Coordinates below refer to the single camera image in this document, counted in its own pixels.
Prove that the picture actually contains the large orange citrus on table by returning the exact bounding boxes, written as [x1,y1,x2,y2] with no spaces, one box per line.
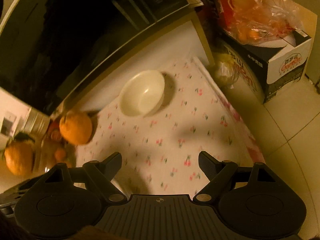
[59,110,93,145]

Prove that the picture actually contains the cherry print tablecloth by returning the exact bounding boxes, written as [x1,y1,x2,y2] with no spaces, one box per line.
[76,58,264,196]

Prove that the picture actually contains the plastic bag of fruit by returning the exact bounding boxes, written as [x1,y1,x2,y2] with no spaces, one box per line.
[226,0,303,46]

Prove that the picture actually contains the large white bowl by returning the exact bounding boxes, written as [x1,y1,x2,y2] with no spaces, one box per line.
[111,178,131,199]

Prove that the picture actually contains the glass jar with small oranges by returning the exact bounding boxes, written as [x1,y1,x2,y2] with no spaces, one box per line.
[34,121,76,174]

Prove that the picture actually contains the cream bowl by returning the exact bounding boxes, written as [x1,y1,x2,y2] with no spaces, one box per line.
[119,70,165,116]

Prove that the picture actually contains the large orange citrus on jar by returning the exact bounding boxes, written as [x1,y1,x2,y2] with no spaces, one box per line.
[1,132,35,176]

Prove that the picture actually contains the white water bottle carton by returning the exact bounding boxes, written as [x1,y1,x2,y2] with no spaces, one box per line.
[222,31,312,103]

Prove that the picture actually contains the black microwave oven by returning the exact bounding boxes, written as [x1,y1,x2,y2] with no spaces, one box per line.
[1,0,200,115]

